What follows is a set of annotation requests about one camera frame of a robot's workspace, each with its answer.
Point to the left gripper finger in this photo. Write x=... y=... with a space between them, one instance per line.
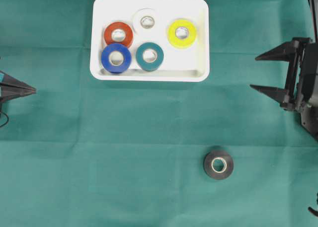
x=8 y=80
x=6 y=95

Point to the black tape roll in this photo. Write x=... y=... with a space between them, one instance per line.
x=218 y=164

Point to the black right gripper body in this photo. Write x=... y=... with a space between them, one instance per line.
x=292 y=71

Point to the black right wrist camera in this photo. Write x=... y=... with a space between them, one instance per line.
x=307 y=87

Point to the white plastic tray case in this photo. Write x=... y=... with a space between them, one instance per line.
x=191 y=64

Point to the white tape roll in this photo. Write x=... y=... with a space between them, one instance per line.
x=146 y=21

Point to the red tape roll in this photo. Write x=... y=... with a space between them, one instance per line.
x=118 y=32

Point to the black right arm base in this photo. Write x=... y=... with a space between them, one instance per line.
x=309 y=121

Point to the yellow tape roll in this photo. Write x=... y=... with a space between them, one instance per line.
x=181 y=33

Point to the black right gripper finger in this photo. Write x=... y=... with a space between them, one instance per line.
x=278 y=94
x=275 y=52

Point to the black frame post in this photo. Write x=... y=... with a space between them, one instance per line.
x=314 y=11

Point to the teal green tape roll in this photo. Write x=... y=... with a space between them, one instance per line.
x=149 y=56

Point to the blue tape roll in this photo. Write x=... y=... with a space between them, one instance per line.
x=116 y=58

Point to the green table cloth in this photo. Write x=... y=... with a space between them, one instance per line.
x=83 y=152

